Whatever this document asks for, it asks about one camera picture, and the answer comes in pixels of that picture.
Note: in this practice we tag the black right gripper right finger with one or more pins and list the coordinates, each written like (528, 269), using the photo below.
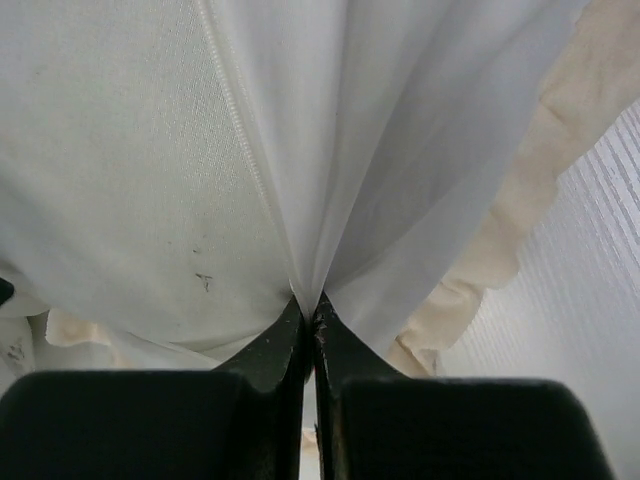
(376, 423)

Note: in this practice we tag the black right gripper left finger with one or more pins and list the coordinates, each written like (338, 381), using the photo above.
(241, 420)

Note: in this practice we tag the white pillow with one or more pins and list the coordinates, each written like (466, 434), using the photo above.
(128, 207)

